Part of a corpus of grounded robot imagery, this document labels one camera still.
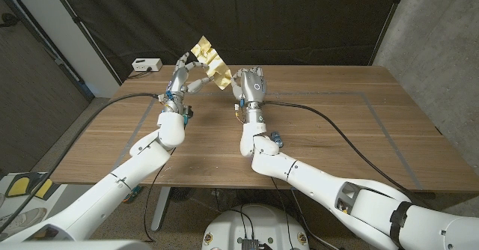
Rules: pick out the black backdrop curtain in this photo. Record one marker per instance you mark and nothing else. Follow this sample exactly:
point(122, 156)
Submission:
point(280, 18)

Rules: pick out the orange blue floor object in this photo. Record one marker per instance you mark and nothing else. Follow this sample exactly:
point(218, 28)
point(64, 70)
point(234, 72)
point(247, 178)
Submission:
point(134, 194)

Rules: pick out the white power strip box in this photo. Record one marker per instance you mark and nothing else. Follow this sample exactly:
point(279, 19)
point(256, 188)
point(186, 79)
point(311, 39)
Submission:
point(146, 64)

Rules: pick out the grey table leg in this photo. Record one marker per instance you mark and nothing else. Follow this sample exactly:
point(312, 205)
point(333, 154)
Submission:
point(161, 209)

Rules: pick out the gold foil envelope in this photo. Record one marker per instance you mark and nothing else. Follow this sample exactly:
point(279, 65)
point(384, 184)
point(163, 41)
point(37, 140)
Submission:
point(213, 63)

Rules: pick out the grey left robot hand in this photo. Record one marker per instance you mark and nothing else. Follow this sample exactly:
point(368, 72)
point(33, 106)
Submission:
point(177, 83)

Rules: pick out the blue toy car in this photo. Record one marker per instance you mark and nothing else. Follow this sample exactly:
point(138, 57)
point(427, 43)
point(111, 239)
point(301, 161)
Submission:
point(278, 139)

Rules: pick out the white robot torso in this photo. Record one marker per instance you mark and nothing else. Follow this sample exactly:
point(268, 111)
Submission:
point(262, 224)

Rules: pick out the black backdrop stand pole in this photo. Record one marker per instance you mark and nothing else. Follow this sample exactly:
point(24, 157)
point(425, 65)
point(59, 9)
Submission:
point(86, 33)
point(389, 21)

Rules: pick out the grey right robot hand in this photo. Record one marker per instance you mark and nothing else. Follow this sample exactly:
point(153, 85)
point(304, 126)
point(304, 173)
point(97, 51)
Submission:
point(252, 87)

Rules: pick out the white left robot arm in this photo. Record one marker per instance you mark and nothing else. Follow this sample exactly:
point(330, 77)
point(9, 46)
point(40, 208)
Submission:
point(112, 190)

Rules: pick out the grey sneaker shoe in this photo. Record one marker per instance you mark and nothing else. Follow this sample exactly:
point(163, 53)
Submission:
point(20, 220)

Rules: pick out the yellow black foot pedal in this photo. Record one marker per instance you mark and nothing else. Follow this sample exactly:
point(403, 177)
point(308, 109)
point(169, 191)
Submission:
point(45, 190)
point(18, 186)

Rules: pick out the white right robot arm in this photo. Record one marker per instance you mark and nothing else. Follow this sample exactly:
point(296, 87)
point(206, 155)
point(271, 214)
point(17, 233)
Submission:
point(337, 194)

